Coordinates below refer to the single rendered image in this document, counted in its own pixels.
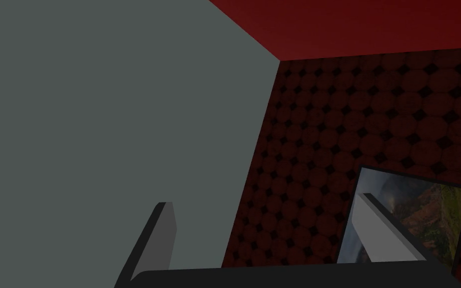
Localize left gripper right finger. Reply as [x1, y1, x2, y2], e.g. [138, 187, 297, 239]
[351, 192, 440, 263]

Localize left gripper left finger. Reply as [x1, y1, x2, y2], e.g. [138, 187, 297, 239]
[114, 201, 178, 288]

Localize framed landscape picture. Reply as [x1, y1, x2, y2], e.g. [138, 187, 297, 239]
[335, 165, 461, 275]

